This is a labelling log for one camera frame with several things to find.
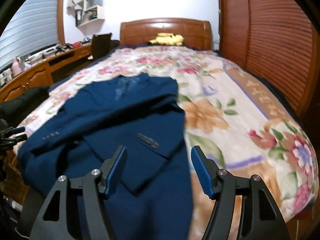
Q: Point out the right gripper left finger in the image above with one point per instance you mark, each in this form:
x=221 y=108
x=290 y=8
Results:
x=57 y=216

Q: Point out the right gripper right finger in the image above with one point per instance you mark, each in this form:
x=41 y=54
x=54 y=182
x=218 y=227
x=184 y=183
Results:
x=260 y=217

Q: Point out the navy blue suit jacket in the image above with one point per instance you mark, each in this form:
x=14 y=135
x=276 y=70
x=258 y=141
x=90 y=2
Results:
x=154 y=198

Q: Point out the black folded garment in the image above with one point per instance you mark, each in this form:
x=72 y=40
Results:
x=16 y=110

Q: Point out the floral bed blanket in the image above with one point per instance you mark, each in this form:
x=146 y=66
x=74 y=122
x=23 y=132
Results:
x=235 y=119

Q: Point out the pink bottle on desk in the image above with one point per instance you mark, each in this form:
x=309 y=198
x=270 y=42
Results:
x=16 y=67

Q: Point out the wooden desk with cabinets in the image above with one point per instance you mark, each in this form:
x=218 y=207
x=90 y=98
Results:
x=41 y=73

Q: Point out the grey window blind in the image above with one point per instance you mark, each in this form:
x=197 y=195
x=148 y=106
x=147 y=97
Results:
x=33 y=27

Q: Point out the red basket on desk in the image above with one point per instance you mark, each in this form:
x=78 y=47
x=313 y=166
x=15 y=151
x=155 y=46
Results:
x=77 y=44

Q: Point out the dark wooden chair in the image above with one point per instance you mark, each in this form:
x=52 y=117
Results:
x=102 y=44

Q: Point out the wooden bed headboard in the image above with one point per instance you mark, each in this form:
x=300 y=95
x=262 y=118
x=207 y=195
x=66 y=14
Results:
x=196 y=33

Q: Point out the yellow Pikachu plush toy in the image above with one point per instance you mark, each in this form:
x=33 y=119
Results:
x=168 y=39

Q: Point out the louvered wooden wardrobe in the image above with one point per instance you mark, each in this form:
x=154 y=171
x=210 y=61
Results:
x=275 y=40

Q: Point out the white wall shelf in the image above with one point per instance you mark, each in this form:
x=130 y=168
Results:
x=88 y=11

